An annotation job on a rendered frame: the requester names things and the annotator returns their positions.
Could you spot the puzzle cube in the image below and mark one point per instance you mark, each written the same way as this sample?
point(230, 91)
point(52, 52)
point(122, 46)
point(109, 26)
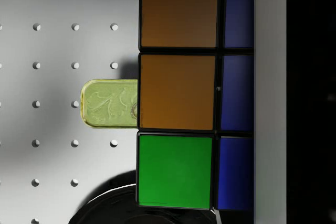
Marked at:
point(176, 93)

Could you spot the flat-sided can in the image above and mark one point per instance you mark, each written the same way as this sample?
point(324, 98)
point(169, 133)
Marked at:
point(105, 103)

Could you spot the black plate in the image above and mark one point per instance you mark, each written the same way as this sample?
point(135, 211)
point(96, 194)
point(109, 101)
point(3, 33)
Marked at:
point(110, 208)

